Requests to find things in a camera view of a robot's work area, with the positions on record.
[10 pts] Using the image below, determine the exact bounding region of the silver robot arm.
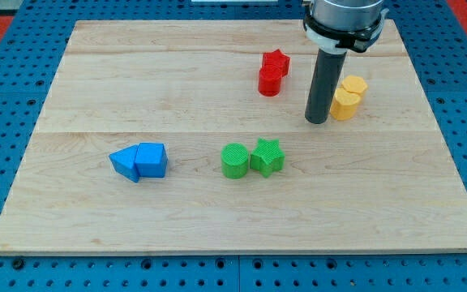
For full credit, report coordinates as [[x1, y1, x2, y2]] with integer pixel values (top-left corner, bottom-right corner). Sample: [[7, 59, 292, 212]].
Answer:
[[303, 0, 388, 54]]

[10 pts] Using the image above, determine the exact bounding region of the green circle block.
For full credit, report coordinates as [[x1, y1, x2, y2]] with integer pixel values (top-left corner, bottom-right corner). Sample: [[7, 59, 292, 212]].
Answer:
[[221, 143, 249, 179]]

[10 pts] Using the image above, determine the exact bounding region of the red circle block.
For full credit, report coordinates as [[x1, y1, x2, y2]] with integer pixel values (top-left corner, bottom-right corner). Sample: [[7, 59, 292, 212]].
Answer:
[[258, 64, 282, 97]]

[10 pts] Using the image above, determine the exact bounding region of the yellow hexagon block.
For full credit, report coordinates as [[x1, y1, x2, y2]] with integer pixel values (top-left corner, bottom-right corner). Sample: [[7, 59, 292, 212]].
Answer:
[[341, 75, 369, 99]]

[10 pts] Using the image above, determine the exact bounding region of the green star block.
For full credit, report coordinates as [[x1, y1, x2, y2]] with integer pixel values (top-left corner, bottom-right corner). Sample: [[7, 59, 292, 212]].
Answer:
[[250, 138, 285, 178]]

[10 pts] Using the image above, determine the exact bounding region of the blue cube block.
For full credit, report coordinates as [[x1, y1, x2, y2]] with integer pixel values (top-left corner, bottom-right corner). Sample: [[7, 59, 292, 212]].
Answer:
[[135, 143, 168, 178]]

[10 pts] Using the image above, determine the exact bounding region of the red star block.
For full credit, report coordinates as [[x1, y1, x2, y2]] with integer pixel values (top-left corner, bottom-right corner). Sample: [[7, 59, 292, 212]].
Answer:
[[262, 49, 290, 76]]

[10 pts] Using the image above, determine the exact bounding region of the blue triangle block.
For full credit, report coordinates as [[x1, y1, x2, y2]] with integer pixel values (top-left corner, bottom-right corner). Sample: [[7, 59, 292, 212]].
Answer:
[[109, 145, 139, 183]]

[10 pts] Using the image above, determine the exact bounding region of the yellow heart block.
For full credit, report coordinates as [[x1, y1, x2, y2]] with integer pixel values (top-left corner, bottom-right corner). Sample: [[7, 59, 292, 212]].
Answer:
[[330, 88, 362, 121]]

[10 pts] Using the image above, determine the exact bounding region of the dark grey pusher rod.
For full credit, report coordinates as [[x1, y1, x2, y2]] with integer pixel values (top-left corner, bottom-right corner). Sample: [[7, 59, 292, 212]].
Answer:
[[305, 49, 346, 124]]

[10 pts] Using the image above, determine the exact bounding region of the wooden board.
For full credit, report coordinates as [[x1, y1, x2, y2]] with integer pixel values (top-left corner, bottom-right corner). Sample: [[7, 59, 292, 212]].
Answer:
[[0, 20, 467, 256]]

